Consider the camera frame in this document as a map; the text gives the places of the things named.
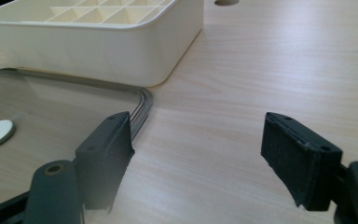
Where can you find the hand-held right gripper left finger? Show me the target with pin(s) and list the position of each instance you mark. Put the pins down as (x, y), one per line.
(101, 165)

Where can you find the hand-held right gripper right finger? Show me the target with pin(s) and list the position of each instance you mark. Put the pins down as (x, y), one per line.
(298, 165)

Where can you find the transparent grey box lid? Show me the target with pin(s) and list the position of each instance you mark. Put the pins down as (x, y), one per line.
(52, 118)

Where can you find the cream compartment storage box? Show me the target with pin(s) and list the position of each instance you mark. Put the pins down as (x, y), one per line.
(105, 53)

